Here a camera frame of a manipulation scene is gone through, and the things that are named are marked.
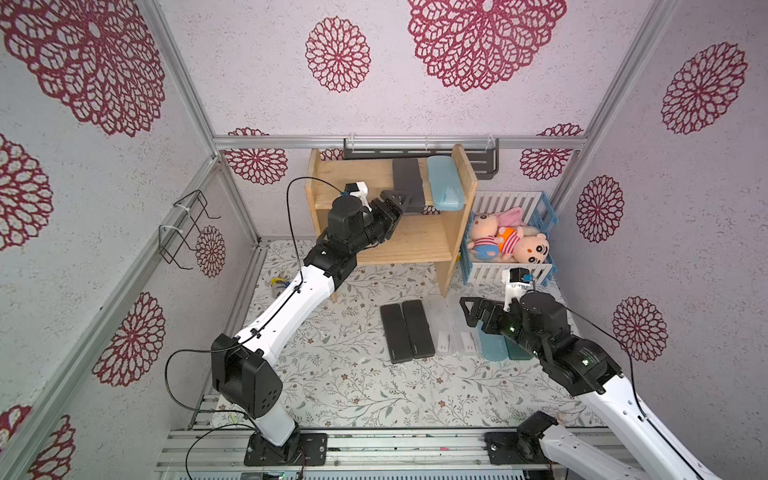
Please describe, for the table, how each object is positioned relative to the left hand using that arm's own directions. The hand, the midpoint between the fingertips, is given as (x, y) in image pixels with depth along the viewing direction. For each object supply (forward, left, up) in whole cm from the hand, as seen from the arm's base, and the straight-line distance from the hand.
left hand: (409, 201), depth 69 cm
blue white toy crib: (+32, -52, -32) cm, 69 cm away
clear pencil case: (-10, -12, -42) cm, 44 cm away
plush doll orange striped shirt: (+12, -41, -31) cm, 52 cm away
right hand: (-18, -17, -17) cm, 30 cm away
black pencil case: (-13, +2, -42) cm, 44 cm away
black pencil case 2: (-13, -5, -41) cm, 43 cm away
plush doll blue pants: (+16, -29, -32) cm, 46 cm away
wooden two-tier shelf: (+11, -10, -24) cm, 28 cm away
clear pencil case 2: (-15, -19, -41) cm, 48 cm away
